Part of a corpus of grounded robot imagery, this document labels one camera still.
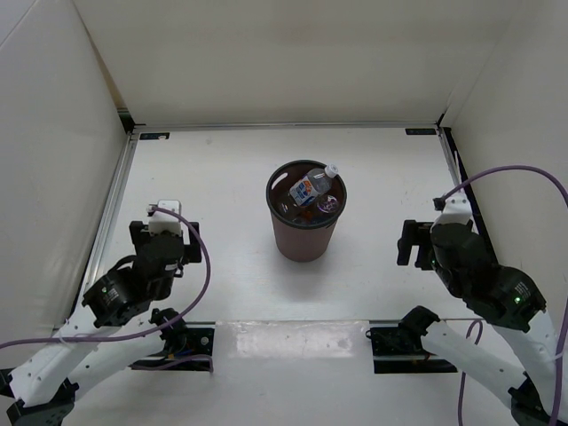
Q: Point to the clear bottle orange blue label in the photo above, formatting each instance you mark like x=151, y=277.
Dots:
x=312, y=185

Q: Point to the orange juice bottle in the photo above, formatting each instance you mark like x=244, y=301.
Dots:
x=306, y=216

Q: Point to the blue corner sticker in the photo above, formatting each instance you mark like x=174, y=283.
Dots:
x=154, y=136
x=420, y=131

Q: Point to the clear unlabeled plastic bottle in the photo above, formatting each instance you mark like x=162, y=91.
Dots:
x=287, y=210

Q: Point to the left blue corner sticker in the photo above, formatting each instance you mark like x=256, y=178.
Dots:
x=154, y=136

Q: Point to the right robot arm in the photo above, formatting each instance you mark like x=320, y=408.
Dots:
x=505, y=298

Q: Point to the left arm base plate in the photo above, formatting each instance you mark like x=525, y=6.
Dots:
x=195, y=346

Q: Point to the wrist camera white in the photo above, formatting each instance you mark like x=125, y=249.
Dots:
x=159, y=222
x=453, y=209

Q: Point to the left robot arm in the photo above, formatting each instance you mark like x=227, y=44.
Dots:
x=114, y=327

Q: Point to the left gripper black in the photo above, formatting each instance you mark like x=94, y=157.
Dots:
x=193, y=251

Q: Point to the right blue corner sticker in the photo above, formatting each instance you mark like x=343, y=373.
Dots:
x=420, y=131

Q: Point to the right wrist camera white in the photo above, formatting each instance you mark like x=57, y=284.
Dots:
x=453, y=209

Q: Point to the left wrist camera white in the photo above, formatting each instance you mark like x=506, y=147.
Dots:
x=159, y=222

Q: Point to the brown plastic bin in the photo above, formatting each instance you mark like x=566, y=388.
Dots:
x=298, y=242

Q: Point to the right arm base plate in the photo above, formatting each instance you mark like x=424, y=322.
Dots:
x=396, y=351

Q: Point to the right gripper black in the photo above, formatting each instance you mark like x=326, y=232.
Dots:
x=414, y=233

